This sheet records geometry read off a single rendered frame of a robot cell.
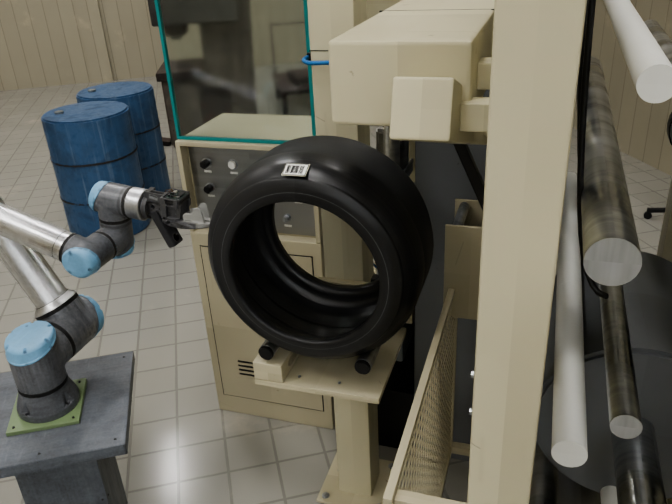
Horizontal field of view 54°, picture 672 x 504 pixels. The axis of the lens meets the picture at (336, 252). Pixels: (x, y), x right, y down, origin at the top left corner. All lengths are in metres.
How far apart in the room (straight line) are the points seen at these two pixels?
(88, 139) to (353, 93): 3.63
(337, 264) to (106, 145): 2.91
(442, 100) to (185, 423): 2.31
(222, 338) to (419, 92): 1.97
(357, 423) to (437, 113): 1.56
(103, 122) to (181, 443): 2.44
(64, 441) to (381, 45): 1.56
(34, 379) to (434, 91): 1.58
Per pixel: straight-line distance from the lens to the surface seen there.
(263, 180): 1.59
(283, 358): 1.89
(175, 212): 1.85
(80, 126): 4.68
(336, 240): 2.02
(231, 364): 2.92
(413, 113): 1.06
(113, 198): 1.93
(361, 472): 2.58
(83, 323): 2.31
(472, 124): 1.14
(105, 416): 2.27
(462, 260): 1.88
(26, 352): 2.18
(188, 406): 3.18
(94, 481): 2.41
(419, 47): 1.14
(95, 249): 1.91
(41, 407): 2.28
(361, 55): 1.17
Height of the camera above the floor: 1.97
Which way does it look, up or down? 27 degrees down
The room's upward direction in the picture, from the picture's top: 3 degrees counter-clockwise
